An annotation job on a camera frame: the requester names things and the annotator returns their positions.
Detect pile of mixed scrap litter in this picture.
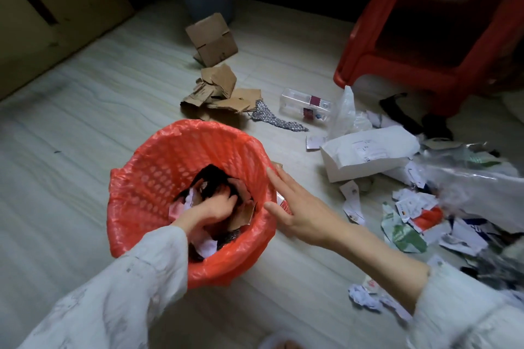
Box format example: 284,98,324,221
384,160,524,292

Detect black white patterned cloth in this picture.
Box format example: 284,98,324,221
249,99,310,133

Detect person's left hand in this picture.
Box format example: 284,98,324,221
184,185,239,238

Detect orange plastic scrap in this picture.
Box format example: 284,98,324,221
411,206,445,233

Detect white right sleeve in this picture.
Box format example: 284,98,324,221
409,262,524,349

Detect red-lined waste basket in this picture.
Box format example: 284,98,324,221
107,118,279,290

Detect red plastic stool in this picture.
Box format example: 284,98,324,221
334,0,524,116

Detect torn cardboard pieces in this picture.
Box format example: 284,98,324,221
180,63,263,121

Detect white right slipper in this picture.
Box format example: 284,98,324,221
258,332,303,349

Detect clear plastic box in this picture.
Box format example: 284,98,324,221
279,88,332,123

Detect white sleeve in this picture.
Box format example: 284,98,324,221
409,262,524,349
18,226,189,349

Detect white parcel bag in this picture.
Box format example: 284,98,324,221
320,125,421,183

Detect person's right forearm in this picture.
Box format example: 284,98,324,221
327,221,431,315

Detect person's left forearm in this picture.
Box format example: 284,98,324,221
171,216,192,241

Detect black mesh piece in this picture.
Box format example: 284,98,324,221
421,113,453,141
378,93,425,135

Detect person's right hand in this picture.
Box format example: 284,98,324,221
264,166,349,249

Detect white round fan base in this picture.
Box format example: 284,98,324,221
501,91,524,124

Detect white left sleeve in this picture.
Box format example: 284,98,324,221
18,226,189,349

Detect beige wooden cabinet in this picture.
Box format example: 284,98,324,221
0,0,136,100

